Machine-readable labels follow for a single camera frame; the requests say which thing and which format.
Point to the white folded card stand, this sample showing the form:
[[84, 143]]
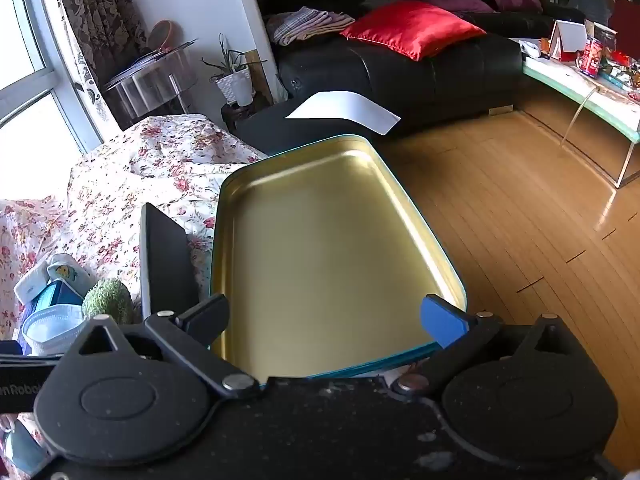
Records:
[[570, 35]]

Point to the gold and teal tin tray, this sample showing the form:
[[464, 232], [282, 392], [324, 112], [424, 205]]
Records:
[[325, 260]]

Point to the potted plant in white pot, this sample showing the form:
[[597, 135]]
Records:
[[235, 87]]

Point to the blue cardboard box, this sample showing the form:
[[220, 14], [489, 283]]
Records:
[[55, 296]]

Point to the window frame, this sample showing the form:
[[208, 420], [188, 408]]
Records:
[[47, 67]]

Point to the pile of colourful packets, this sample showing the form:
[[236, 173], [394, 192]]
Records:
[[622, 70]]

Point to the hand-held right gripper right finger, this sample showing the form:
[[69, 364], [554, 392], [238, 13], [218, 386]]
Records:
[[442, 322]]

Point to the brown floral curtain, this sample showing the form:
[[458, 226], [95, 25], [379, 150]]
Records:
[[95, 0]]

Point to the red jar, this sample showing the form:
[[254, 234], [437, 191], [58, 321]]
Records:
[[592, 57]]

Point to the green curly scrubber ball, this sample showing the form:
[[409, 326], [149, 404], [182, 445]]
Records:
[[107, 300]]

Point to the small white object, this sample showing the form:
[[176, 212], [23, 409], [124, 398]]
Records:
[[531, 49]]

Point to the floral blanket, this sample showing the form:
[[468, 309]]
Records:
[[150, 160]]

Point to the glass coffee table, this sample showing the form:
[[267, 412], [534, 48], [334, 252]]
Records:
[[575, 85]]

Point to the white lace curtain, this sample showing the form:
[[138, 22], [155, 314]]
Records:
[[92, 90]]

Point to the glass side table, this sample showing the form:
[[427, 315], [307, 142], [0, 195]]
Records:
[[150, 87]]

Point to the stack of papers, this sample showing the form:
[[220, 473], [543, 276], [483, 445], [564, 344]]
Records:
[[145, 60]]

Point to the black ottoman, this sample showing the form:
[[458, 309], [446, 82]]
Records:
[[265, 130]]

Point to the red satin cushion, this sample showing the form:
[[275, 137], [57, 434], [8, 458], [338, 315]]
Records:
[[410, 27]]

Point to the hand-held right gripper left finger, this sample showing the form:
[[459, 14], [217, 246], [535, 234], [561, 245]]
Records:
[[207, 317]]

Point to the grey garment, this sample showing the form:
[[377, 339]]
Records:
[[590, 2]]

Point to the small dark wooden stand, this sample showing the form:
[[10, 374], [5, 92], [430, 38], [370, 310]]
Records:
[[232, 112]]

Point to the black wedge block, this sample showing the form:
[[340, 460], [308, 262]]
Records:
[[165, 260]]

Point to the pile of folded cloths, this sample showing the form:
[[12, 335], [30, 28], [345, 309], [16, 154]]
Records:
[[305, 22]]

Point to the light blue face mask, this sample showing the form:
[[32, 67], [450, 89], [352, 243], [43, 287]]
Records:
[[50, 327]]

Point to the white paper sheet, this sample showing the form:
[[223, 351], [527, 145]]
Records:
[[345, 107]]

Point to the black leather sofa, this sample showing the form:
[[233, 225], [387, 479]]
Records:
[[400, 80]]

